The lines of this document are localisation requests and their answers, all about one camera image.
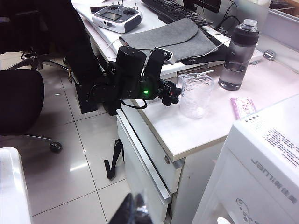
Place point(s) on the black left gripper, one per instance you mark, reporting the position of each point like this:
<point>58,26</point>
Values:
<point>149,91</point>

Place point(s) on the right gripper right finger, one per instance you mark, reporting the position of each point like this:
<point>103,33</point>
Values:
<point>143,214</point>

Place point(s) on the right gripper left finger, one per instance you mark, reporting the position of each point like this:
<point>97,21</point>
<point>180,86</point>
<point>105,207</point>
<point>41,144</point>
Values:
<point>125,214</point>

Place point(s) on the clear textured plastic mug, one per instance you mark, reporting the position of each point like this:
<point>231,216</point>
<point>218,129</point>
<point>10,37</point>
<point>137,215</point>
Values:
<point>198,100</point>

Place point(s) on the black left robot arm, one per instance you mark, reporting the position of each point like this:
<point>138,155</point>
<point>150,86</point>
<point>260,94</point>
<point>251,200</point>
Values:
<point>77,46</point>

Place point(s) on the white desk drawer cabinet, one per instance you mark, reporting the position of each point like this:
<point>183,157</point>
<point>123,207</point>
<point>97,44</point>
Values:
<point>149,151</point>

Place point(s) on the smoky transparent water bottle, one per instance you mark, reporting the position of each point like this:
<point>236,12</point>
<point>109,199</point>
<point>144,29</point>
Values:
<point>233,70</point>

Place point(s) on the white water dispenser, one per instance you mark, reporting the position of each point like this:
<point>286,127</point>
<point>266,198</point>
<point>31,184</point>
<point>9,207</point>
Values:
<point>257,175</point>

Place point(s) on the frosted desk partition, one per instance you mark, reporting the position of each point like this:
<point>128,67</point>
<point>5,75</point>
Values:
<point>285,28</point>

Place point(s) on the white monitor riser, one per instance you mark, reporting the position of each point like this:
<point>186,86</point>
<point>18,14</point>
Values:
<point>187,67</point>

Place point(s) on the round drawer lock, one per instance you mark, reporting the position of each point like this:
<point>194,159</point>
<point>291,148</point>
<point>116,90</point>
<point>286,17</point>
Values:
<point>166,158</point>

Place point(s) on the grey felt sleeve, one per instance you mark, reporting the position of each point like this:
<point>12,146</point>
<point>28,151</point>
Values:
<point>163,35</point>

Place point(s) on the black keyboard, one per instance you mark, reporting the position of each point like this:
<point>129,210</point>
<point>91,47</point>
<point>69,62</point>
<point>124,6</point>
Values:
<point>168,9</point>

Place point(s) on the grey RC transmitter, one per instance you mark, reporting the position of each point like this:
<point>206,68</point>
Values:
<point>116,21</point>

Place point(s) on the black computer monitor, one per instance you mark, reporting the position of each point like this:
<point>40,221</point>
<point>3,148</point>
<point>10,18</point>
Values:
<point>205,4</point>

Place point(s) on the silver partition clamp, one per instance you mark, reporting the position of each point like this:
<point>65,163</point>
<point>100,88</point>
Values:
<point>269,54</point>

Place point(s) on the white glossy housing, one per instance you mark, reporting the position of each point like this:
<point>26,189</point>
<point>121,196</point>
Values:
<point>11,186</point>

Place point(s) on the black office chair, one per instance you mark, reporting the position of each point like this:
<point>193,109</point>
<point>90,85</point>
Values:
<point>18,28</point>
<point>18,100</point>

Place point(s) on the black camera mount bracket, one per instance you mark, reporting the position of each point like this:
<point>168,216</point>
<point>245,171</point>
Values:
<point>154,65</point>

